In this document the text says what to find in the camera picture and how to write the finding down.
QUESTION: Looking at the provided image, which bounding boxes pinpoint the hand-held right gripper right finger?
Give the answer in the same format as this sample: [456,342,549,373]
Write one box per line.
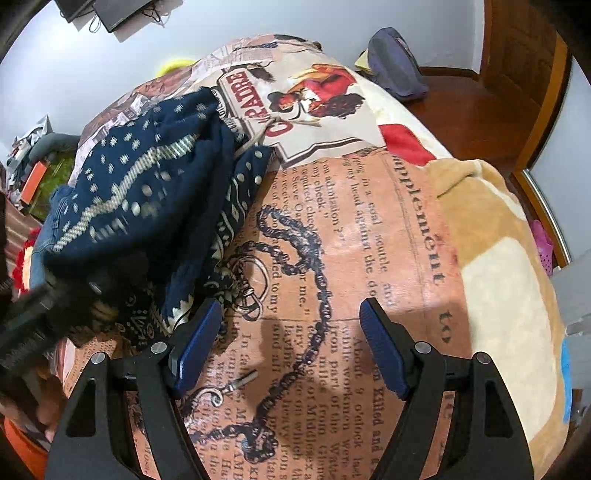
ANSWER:
[359,298,536,480]

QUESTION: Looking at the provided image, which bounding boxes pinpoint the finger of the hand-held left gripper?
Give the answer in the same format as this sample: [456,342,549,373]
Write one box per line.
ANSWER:
[44,270,110,311]

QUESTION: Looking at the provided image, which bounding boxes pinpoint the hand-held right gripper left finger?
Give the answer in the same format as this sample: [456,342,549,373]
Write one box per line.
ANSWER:
[45,298,225,480]

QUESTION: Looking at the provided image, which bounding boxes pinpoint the navy patterned knit sweater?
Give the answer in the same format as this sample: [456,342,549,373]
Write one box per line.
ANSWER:
[44,85,274,346]

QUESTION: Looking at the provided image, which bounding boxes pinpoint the person's left hand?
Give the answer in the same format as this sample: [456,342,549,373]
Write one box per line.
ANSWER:
[0,362,64,445]

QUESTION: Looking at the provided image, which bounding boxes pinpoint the blue denim jeans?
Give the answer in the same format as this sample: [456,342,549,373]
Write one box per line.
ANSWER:
[29,185,71,297]

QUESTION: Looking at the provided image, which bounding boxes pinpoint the red white knitted cloth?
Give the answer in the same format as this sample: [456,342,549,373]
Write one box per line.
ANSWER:
[15,225,45,292]

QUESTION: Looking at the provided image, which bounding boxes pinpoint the red striped cloth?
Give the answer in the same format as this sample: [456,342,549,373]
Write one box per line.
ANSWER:
[0,203,43,243]

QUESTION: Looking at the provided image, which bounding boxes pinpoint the green patterned box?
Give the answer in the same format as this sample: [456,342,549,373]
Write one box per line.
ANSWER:
[28,154,80,219]

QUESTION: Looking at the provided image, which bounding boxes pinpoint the orange box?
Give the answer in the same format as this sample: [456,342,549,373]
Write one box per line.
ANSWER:
[20,161,50,207]

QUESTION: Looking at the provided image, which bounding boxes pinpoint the orange cloth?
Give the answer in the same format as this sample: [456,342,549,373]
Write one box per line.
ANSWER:
[4,416,52,474]

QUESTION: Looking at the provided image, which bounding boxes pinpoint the newspaper printed blanket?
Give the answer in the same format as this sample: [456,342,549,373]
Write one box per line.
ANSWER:
[60,34,468,480]

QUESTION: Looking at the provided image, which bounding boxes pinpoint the grey cloth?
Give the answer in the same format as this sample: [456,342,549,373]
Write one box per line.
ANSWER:
[30,131,82,163]

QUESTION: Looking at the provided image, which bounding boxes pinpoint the pink clog shoe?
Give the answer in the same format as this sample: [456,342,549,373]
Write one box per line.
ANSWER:
[531,219,556,276]

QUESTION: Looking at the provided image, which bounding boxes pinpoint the white rolling cabinet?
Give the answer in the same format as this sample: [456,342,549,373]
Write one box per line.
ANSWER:
[549,257,591,354]

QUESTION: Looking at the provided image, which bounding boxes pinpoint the yellow cloth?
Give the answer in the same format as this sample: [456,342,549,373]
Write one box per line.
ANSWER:
[156,58,195,78]

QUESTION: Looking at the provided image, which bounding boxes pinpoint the grey purple backpack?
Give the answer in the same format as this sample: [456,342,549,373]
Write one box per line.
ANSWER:
[367,27,429,103]

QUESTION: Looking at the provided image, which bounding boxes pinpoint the wooden door frame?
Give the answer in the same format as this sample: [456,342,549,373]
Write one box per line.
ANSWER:
[480,0,574,269]

